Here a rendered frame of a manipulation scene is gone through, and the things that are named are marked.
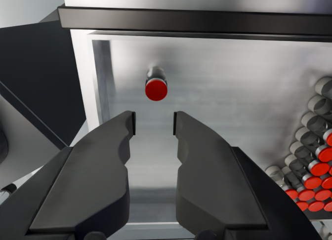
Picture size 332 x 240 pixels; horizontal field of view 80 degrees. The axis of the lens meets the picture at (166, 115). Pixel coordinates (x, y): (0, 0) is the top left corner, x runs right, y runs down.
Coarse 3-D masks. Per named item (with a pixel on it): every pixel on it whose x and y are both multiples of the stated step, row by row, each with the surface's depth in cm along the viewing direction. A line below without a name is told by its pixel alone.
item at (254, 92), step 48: (96, 48) 18; (144, 48) 21; (192, 48) 21; (240, 48) 21; (288, 48) 21; (96, 96) 20; (144, 96) 23; (192, 96) 24; (240, 96) 24; (288, 96) 24; (144, 144) 27; (240, 144) 27; (288, 144) 28; (144, 192) 31
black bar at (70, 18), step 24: (72, 24) 18; (96, 24) 18; (120, 24) 18; (144, 24) 18; (168, 24) 18; (192, 24) 18; (216, 24) 18; (240, 24) 18; (264, 24) 18; (288, 24) 19; (312, 24) 19
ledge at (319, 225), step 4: (312, 224) 40; (316, 224) 39; (320, 224) 38; (324, 224) 38; (316, 228) 39; (320, 228) 38; (324, 228) 38; (320, 232) 39; (324, 232) 39; (328, 232) 39; (320, 236) 39; (324, 236) 39; (328, 236) 39
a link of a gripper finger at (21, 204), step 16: (64, 160) 8; (32, 176) 7; (48, 176) 7; (16, 192) 7; (32, 192) 7; (48, 192) 7; (0, 208) 6; (16, 208) 6; (32, 208) 6; (0, 224) 6; (16, 224) 6
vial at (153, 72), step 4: (152, 68) 21; (156, 68) 21; (160, 68) 21; (148, 72) 21; (152, 72) 20; (156, 72) 20; (160, 72) 20; (164, 72) 21; (148, 76) 19; (152, 76) 19; (156, 76) 19; (160, 76) 19; (164, 76) 20; (148, 80) 19; (164, 80) 19
